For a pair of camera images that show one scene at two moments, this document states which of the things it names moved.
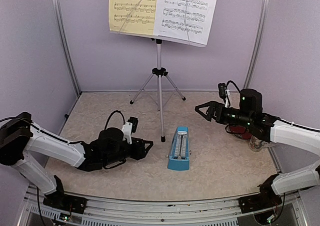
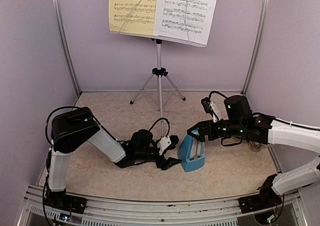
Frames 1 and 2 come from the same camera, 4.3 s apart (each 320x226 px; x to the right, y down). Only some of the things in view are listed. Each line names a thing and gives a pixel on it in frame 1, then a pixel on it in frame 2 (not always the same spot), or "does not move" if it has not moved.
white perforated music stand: [159, 72] does not move
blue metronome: [179, 152] -> [191, 152]
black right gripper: [213, 106] -> [202, 126]
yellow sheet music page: [132, 8] does not move
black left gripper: [139, 152] -> [168, 163]
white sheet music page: [185, 12] does not move
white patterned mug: [255, 144] does not move
